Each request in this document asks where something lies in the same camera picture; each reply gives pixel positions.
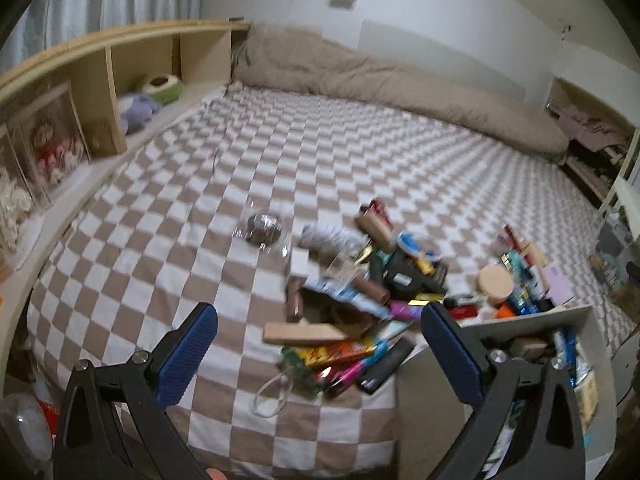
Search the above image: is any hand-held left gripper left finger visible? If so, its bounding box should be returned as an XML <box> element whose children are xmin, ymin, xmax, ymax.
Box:
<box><xmin>52</xmin><ymin>302</ymin><xmax>219</xmax><ymax>480</ymax></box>

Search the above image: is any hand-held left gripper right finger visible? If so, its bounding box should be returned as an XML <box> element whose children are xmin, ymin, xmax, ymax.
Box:
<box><xmin>421</xmin><ymin>302</ymin><xmax>587</xmax><ymax>480</ymax></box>

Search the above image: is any white storage container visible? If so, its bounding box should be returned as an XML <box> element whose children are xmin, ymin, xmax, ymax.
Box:
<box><xmin>396</xmin><ymin>304</ymin><xmax>608</xmax><ymax>480</ymax></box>

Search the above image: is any long wooden block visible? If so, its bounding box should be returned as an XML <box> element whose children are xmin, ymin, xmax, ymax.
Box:
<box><xmin>263</xmin><ymin>322</ymin><xmax>352</xmax><ymax>347</ymax></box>

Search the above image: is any blue white plastic pouch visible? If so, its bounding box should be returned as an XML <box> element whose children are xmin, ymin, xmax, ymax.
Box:
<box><xmin>301</xmin><ymin>280</ymin><xmax>393</xmax><ymax>322</ymax></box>

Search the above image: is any yellow orange tiger packet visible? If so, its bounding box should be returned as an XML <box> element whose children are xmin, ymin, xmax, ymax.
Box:
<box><xmin>281</xmin><ymin>339</ymin><xmax>377</xmax><ymax>367</ymax></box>

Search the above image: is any lilac box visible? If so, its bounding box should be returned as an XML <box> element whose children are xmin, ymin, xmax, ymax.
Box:
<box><xmin>544</xmin><ymin>261</ymin><xmax>577</xmax><ymax>307</ymax></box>

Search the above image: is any brown item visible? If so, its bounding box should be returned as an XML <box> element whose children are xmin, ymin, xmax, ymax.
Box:
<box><xmin>234</xmin><ymin>199</ymin><xmax>292</xmax><ymax>260</ymax></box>

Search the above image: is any purple tube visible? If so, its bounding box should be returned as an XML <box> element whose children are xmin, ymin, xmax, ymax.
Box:
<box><xmin>389</xmin><ymin>300</ymin><xmax>426</xmax><ymax>322</ymax></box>

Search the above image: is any dark grey marker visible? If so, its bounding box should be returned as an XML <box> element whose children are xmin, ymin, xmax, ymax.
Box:
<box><xmin>356</xmin><ymin>336</ymin><xmax>417</xmax><ymax>395</ymax></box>

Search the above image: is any round wooden disc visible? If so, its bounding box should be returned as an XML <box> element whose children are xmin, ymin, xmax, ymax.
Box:
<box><xmin>478</xmin><ymin>264</ymin><xmax>516</xmax><ymax>307</ymax></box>

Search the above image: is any black device with white window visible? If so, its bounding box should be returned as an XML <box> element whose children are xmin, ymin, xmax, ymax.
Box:
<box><xmin>382</xmin><ymin>254</ymin><xmax>448</xmax><ymax>302</ymax></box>

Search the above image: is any pink marker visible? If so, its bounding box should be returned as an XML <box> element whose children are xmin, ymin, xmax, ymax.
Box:
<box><xmin>324</xmin><ymin>355</ymin><xmax>383</xmax><ymax>397</ymax></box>

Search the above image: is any brown cylinder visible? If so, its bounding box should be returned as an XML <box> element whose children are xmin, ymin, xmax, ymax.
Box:
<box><xmin>285</xmin><ymin>279</ymin><xmax>307</xmax><ymax>322</ymax></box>
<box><xmin>352</xmin><ymin>277</ymin><xmax>392</xmax><ymax>306</ymax></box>

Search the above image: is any small white box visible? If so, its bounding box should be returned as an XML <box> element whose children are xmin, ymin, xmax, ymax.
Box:
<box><xmin>290</xmin><ymin>247</ymin><xmax>312</xmax><ymax>278</ymax></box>

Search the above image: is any wooden oval block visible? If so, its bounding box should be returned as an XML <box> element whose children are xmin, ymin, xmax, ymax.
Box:
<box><xmin>354</xmin><ymin>211</ymin><xmax>397</xmax><ymax>252</ymax></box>

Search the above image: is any red box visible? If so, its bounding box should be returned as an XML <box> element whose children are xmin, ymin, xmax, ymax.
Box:
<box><xmin>36</xmin><ymin>395</ymin><xmax>65</xmax><ymax>443</ymax></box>

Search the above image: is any grey fuzzy pouch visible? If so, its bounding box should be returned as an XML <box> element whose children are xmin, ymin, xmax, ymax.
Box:
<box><xmin>300</xmin><ymin>222</ymin><xmax>357</xmax><ymax>261</ymax></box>

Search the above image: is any clear plastic dome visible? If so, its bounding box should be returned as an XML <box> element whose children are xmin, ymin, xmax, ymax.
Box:
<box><xmin>0</xmin><ymin>392</ymin><xmax>55</xmax><ymax>478</ymax></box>

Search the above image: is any white doll display case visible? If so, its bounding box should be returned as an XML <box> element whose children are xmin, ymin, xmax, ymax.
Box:
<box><xmin>0</xmin><ymin>125</ymin><xmax>51</xmax><ymax>266</ymax></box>

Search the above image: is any checkered bed sheet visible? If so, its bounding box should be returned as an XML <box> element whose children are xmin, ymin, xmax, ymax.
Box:
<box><xmin>27</xmin><ymin>82</ymin><xmax>626</xmax><ymax>480</ymax></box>

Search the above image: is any red doll display case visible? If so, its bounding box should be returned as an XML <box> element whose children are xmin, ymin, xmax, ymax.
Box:
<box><xmin>20</xmin><ymin>82</ymin><xmax>91</xmax><ymax>196</ymax></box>

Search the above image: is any purple plush toy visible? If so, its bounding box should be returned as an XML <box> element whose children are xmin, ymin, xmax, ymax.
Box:
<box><xmin>117</xmin><ymin>92</ymin><xmax>163</xmax><ymax>136</ymax></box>

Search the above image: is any pink folded cloth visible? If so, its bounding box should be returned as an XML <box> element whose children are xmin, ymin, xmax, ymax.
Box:
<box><xmin>554</xmin><ymin>106</ymin><xmax>632</xmax><ymax>152</ymax></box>

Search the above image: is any wooden side shelf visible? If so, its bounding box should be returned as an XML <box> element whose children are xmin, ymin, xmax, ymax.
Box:
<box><xmin>547</xmin><ymin>75</ymin><xmax>640</xmax><ymax>211</ymax></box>

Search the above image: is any beige duvet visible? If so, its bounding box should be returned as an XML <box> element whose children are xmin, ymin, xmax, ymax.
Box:
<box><xmin>232</xmin><ymin>25</ymin><xmax>571</xmax><ymax>156</ymax></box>

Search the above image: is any wooden headboard shelf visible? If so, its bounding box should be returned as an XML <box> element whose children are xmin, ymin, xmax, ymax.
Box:
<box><xmin>0</xmin><ymin>20</ymin><xmax>251</xmax><ymax>301</ymax></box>

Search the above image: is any pale curtain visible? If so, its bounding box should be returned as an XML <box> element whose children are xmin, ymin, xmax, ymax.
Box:
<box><xmin>0</xmin><ymin>0</ymin><xmax>206</xmax><ymax>58</ymax></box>

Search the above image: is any white cord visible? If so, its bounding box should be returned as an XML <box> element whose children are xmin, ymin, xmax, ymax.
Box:
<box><xmin>251</xmin><ymin>372</ymin><xmax>297</xmax><ymax>418</ymax></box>

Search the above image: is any white blue ring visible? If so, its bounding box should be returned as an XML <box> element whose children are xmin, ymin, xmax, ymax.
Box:
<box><xmin>397</xmin><ymin>231</ymin><xmax>427</xmax><ymax>257</ymax></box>

